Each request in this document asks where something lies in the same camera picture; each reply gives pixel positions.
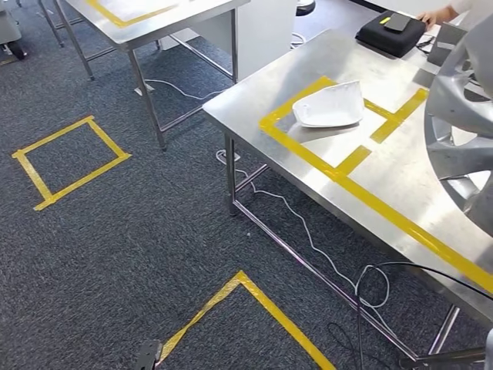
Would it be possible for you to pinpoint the silver plastic hubcap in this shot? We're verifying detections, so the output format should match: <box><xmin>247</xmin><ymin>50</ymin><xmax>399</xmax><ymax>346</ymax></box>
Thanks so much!
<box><xmin>423</xmin><ymin>15</ymin><xmax>493</xmax><ymax>238</ymax></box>

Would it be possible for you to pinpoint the white mirror cover part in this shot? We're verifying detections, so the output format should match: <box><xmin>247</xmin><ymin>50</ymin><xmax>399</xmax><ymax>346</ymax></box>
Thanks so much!
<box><xmin>292</xmin><ymin>79</ymin><xmax>365</xmax><ymax>129</ymax></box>

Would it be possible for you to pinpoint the steel workbench table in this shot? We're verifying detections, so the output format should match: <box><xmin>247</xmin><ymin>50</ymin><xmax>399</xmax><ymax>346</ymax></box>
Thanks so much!
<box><xmin>202</xmin><ymin>10</ymin><xmax>493</xmax><ymax>370</ymax></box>

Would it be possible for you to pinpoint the yellow tape on workbench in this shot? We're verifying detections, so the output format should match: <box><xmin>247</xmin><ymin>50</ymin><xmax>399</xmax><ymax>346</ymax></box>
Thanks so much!
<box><xmin>259</xmin><ymin>75</ymin><xmax>493</xmax><ymax>296</ymax></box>

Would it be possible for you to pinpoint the white cabinet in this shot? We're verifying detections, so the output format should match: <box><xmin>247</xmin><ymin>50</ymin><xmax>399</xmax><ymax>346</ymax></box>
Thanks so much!
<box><xmin>159</xmin><ymin>0</ymin><xmax>297</xmax><ymax>82</ymax></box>

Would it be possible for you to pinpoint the black round stool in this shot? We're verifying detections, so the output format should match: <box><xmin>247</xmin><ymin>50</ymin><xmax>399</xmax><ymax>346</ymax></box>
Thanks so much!
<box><xmin>294</xmin><ymin>0</ymin><xmax>317</xmax><ymax>17</ymax></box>

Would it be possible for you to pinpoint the black left robot foot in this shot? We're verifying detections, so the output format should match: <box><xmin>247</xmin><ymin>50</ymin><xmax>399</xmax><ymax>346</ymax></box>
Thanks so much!
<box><xmin>134</xmin><ymin>339</ymin><xmax>164</xmax><ymax>370</ymax></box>

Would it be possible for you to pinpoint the yellow tape on table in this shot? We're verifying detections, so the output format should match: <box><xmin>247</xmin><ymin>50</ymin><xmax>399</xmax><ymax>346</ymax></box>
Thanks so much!
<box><xmin>85</xmin><ymin>0</ymin><xmax>179</xmax><ymax>29</ymax></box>

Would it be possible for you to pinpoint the black zip case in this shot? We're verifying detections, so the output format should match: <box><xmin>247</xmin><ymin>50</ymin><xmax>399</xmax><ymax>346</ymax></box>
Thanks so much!
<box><xmin>354</xmin><ymin>10</ymin><xmax>427</xmax><ymax>59</ymax></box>

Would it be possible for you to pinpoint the dark phone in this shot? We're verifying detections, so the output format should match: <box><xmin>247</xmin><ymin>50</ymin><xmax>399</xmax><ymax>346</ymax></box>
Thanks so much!
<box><xmin>384</xmin><ymin>12</ymin><xmax>412</xmax><ymax>32</ymax></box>

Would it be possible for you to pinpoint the person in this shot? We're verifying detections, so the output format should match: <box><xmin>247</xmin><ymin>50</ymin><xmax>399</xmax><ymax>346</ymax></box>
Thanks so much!
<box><xmin>415</xmin><ymin>0</ymin><xmax>493</xmax><ymax>29</ymax></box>

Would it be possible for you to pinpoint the grey wheeled cart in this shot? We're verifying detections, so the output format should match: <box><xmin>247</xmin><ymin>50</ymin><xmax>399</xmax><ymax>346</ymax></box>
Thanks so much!
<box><xmin>0</xmin><ymin>0</ymin><xmax>29</xmax><ymax>61</ymax></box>

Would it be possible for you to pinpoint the white floor cable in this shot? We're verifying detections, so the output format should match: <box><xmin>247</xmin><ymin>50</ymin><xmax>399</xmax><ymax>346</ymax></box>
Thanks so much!
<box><xmin>215</xmin><ymin>148</ymin><xmax>398</xmax><ymax>339</ymax></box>
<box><xmin>133</xmin><ymin>78</ymin><xmax>225</xmax><ymax>102</ymax></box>

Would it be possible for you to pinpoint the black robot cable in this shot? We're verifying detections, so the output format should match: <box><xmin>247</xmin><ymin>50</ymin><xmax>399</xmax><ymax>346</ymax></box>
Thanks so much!
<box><xmin>354</xmin><ymin>261</ymin><xmax>493</xmax><ymax>370</ymax></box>

